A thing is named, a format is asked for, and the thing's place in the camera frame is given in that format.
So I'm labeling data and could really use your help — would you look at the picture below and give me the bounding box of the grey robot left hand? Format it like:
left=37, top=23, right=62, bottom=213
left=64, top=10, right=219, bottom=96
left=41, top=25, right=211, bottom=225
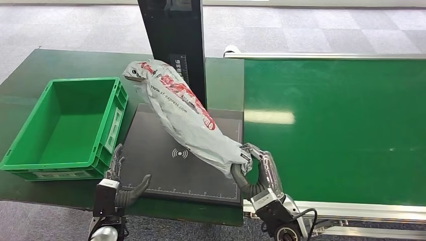
left=104, top=143, right=152, bottom=209

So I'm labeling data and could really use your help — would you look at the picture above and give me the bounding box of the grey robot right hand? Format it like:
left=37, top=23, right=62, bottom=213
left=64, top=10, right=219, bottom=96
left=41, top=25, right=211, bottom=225
left=230, top=143, right=284, bottom=200

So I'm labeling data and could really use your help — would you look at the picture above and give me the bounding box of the grey plastic courier package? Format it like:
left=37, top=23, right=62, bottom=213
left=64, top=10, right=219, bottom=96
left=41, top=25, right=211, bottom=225
left=122, top=60, right=254, bottom=179

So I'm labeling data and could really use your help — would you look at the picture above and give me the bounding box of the green conveyor belt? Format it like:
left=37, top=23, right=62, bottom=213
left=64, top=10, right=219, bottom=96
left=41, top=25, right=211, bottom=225
left=243, top=59, right=426, bottom=207

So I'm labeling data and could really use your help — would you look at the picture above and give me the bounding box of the white label on crate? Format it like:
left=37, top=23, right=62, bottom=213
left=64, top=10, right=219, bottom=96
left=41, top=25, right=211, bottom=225
left=104, top=107, right=123, bottom=154

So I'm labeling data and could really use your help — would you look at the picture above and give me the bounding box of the green plastic crate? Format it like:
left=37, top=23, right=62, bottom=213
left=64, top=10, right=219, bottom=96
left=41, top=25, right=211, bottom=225
left=0, top=77, right=129, bottom=182

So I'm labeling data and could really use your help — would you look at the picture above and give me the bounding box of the dark green table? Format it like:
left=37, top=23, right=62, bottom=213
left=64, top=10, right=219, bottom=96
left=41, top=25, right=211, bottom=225
left=0, top=49, right=245, bottom=227

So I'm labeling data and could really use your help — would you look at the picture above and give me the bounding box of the black yellow column label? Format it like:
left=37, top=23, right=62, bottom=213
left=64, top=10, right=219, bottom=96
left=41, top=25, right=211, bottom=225
left=168, top=54, right=190, bottom=86

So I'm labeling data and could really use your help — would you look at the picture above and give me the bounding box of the black scanner column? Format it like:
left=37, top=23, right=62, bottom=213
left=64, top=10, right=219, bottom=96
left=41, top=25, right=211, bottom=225
left=137, top=0, right=207, bottom=111

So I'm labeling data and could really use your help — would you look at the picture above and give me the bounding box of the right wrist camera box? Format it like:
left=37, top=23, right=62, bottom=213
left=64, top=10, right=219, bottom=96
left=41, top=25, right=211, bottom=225
left=250, top=188, right=293, bottom=230

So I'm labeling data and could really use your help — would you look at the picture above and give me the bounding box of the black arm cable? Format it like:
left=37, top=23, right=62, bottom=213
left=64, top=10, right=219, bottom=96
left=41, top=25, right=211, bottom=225
left=288, top=208, right=319, bottom=241

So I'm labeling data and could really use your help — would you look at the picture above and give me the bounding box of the black scanner base plate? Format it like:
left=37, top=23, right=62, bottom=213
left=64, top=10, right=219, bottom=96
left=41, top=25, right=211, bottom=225
left=113, top=103, right=244, bottom=207

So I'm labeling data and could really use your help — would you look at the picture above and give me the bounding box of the aluminium conveyor side rail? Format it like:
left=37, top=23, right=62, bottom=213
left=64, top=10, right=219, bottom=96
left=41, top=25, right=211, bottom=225
left=243, top=199, right=426, bottom=240
left=224, top=52, right=426, bottom=60

